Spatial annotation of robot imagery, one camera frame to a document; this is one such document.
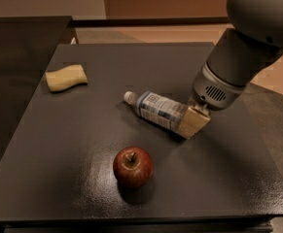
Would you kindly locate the yellow sponge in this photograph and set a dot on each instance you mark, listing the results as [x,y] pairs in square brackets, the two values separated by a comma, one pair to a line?
[66,78]

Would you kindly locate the red apple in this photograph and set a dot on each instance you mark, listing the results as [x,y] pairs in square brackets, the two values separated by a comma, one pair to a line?
[133,167]

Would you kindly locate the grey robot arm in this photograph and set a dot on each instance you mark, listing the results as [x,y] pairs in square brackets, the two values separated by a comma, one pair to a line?
[253,42]

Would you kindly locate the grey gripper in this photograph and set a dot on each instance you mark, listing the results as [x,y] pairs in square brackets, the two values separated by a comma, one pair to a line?
[213,90]

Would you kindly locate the dark side table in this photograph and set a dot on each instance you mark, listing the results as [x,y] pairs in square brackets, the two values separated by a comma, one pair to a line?
[27,45]

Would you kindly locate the clear plastic bottle blue label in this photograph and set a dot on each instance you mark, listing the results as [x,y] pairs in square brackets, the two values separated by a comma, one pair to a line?
[157,109]

